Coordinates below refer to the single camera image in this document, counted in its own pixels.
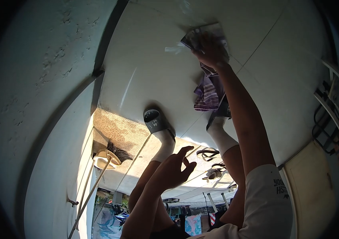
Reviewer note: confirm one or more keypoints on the person's left hand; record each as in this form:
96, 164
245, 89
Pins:
169, 173

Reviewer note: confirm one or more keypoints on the person's right hand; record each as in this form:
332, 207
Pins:
212, 52

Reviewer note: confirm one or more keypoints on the person's left fingers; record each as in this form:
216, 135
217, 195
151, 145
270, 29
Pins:
183, 151

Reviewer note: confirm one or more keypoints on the person's right fingers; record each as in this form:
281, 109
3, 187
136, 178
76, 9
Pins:
203, 41

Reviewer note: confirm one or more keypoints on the person's left thumb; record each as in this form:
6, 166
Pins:
189, 169

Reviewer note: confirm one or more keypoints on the purple striped cloth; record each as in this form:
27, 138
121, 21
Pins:
209, 95

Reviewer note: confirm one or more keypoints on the person's legs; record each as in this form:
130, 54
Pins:
164, 146

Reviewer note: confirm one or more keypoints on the beige shoe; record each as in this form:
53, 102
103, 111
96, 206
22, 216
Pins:
212, 175

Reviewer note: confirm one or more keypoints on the clear plastic scrap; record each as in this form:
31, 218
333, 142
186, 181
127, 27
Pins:
174, 48

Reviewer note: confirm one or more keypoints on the black bristle broom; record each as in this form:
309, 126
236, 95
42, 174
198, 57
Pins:
116, 154

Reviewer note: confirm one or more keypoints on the blue white scooter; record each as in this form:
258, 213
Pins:
121, 215

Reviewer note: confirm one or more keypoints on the person's body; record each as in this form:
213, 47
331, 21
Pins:
265, 209

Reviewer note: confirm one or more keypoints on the cream door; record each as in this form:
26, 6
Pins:
310, 191

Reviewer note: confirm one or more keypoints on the metal wall hook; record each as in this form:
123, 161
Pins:
72, 203

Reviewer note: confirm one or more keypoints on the metal wall rack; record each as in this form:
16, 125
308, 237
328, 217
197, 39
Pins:
330, 119

